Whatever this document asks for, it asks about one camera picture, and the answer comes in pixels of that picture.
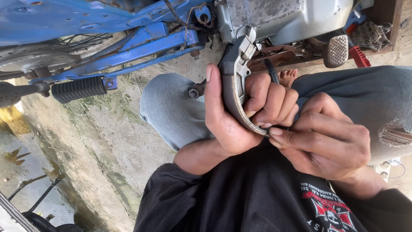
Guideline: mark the red plastic tool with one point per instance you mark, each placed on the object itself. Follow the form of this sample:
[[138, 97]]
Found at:
[[360, 57]]

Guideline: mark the metal brake pedal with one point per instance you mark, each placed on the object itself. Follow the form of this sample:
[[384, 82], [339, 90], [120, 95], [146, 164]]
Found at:
[[336, 50]]

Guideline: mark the blue motorcycle frame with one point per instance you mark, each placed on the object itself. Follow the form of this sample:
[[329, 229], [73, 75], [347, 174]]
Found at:
[[144, 48]]

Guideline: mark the white power strip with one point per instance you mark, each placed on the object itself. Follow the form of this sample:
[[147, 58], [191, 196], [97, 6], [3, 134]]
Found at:
[[386, 167]]

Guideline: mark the person's left hand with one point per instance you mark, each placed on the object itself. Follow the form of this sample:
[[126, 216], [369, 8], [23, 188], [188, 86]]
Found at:
[[225, 132]]

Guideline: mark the brown rusty metal plate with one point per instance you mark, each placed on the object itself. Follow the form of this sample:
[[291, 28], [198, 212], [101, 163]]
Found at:
[[273, 57]]

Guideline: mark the silver engine casing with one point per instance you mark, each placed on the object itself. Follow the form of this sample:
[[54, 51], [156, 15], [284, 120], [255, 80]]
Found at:
[[283, 19]]

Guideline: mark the wooden tool crate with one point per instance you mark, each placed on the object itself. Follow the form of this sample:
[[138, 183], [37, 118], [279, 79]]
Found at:
[[386, 13]]

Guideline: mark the person's bare foot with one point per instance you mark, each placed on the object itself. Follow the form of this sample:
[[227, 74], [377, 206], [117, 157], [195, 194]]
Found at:
[[287, 77]]

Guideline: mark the rusty axle bolt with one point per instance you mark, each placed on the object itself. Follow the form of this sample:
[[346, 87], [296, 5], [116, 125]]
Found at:
[[194, 92]]

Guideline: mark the spoked wheel hub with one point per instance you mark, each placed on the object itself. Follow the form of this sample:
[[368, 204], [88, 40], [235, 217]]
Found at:
[[32, 61]]

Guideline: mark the person's right hand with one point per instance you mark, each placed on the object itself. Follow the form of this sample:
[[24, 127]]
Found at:
[[338, 151]]

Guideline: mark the gray metal brake shoe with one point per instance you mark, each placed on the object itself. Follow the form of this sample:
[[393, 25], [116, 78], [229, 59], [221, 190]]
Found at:
[[235, 64]]

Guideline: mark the printed crumpled bag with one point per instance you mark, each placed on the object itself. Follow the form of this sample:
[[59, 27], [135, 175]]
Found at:
[[370, 35]]

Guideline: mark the person's gray jeans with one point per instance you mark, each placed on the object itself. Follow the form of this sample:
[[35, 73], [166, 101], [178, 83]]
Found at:
[[173, 109]]

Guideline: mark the black rubber footpeg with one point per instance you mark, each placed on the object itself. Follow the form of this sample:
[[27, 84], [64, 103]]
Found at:
[[79, 90]]

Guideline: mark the person's black printed shirt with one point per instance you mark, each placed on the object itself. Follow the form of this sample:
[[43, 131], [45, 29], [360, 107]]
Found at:
[[251, 196]]

